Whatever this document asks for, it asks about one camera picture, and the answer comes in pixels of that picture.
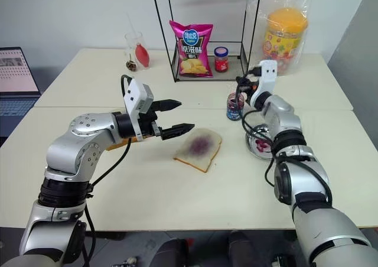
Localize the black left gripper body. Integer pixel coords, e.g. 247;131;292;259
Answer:
138;100;164;139

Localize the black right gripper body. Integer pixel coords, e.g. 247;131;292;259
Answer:
237;75;261;105

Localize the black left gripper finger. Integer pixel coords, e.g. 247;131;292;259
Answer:
161;122;196;141
153;99;182;112

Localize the blueberry jam glass jar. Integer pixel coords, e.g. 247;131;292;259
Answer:
226;92;245;121

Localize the bread slice with purple jam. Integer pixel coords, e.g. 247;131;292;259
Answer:
172;127;223;174

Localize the jar lid with jam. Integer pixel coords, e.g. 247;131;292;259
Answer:
245;124;279;162

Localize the red sauce jar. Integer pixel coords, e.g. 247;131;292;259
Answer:
214;46;230;73

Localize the pink potato chip bag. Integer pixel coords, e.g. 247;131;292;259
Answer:
169;19;214;79

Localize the clear glass cup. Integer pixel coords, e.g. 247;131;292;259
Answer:
124;31;151;70

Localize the yellow-lid candy jar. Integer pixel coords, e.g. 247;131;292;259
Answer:
262;8;309;76

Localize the orange-lid snack jar in bag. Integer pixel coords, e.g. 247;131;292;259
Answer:
246;0;314;77

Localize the open laptop computer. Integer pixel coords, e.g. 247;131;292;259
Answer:
0;46;43;118

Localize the dark rounded shape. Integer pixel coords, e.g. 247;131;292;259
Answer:
228;229;267;267

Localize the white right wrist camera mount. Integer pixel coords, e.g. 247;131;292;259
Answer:
250;59;278;102

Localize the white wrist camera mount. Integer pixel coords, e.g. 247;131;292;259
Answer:
250;59;278;102
122;78;155;142

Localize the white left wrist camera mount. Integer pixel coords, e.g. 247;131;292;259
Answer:
122;78;155;142

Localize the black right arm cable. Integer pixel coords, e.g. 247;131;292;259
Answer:
240;109;332;205

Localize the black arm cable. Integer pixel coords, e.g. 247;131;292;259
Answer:
240;109;332;205
84;74;133;267

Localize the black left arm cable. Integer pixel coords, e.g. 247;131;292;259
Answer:
84;74;133;267

